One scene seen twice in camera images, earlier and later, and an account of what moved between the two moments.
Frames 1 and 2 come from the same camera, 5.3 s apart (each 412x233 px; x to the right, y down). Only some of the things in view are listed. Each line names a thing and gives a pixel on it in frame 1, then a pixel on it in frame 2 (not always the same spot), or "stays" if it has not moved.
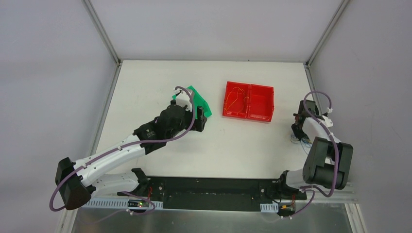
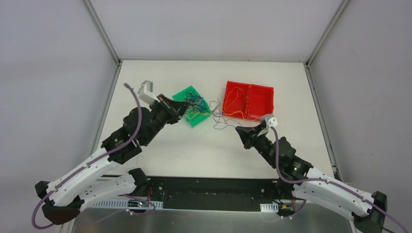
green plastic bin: (198, 101) stays
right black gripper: (298, 127) -> (252, 136)
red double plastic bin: (248, 101) stays
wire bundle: (305, 143) -> (197, 106)
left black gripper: (199, 119) -> (168, 108)
